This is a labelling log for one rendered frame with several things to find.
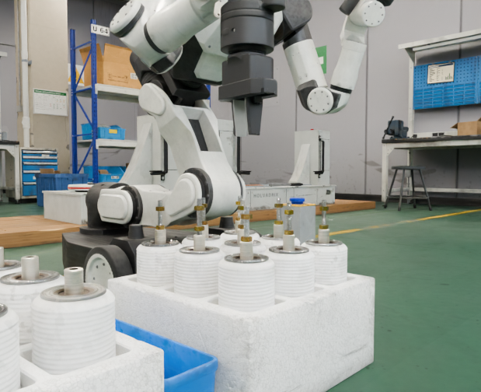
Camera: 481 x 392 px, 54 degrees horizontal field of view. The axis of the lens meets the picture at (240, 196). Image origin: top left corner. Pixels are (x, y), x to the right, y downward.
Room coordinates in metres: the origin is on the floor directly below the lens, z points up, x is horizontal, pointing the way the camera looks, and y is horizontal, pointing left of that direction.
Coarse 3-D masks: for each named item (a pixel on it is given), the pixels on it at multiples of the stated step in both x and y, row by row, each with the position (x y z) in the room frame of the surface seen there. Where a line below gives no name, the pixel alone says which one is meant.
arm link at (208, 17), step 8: (192, 0) 0.80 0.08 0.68; (200, 0) 0.77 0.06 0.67; (208, 0) 0.76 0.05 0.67; (216, 0) 0.77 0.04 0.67; (192, 8) 0.81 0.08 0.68; (200, 8) 0.78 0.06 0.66; (208, 8) 0.78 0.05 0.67; (216, 8) 0.83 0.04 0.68; (200, 16) 0.81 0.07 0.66; (208, 16) 0.81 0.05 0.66; (216, 16) 0.82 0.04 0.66; (208, 24) 0.84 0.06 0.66
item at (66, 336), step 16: (32, 304) 0.54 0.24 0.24; (48, 304) 0.52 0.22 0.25; (64, 304) 0.52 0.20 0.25; (80, 304) 0.52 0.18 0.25; (96, 304) 0.53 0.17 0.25; (112, 304) 0.56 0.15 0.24; (32, 320) 0.53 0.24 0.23; (48, 320) 0.52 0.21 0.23; (64, 320) 0.51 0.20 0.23; (80, 320) 0.52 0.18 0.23; (96, 320) 0.53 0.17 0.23; (112, 320) 0.55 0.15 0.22; (32, 336) 0.53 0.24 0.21; (48, 336) 0.51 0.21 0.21; (64, 336) 0.51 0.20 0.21; (80, 336) 0.52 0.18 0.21; (96, 336) 0.53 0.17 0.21; (112, 336) 0.55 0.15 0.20; (32, 352) 0.54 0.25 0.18; (48, 352) 0.51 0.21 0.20; (64, 352) 0.51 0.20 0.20; (80, 352) 0.52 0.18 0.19; (96, 352) 0.53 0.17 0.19; (112, 352) 0.55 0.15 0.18; (48, 368) 0.51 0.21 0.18; (64, 368) 0.51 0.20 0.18; (80, 368) 0.52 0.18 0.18
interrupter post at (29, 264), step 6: (24, 258) 0.63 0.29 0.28; (30, 258) 0.63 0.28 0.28; (36, 258) 0.63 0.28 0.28; (24, 264) 0.63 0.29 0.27; (30, 264) 0.63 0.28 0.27; (36, 264) 0.63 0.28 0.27; (24, 270) 0.63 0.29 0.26; (30, 270) 0.63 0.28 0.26; (36, 270) 0.63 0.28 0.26; (24, 276) 0.63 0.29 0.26; (30, 276) 0.63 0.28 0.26; (36, 276) 0.63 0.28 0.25
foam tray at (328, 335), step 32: (128, 288) 0.89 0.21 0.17; (160, 288) 0.87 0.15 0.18; (320, 288) 0.88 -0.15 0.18; (352, 288) 0.89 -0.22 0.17; (128, 320) 0.89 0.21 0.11; (160, 320) 0.82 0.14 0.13; (192, 320) 0.76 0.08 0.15; (224, 320) 0.71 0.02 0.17; (256, 320) 0.69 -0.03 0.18; (288, 320) 0.74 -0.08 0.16; (320, 320) 0.81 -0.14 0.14; (352, 320) 0.89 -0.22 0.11; (224, 352) 0.71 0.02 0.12; (256, 352) 0.69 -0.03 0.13; (288, 352) 0.74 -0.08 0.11; (320, 352) 0.81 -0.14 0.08; (352, 352) 0.89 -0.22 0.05; (224, 384) 0.71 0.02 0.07; (256, 384) 0.69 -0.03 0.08; (288, 384) 0.74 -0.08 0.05; (320, 384) 0.81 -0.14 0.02
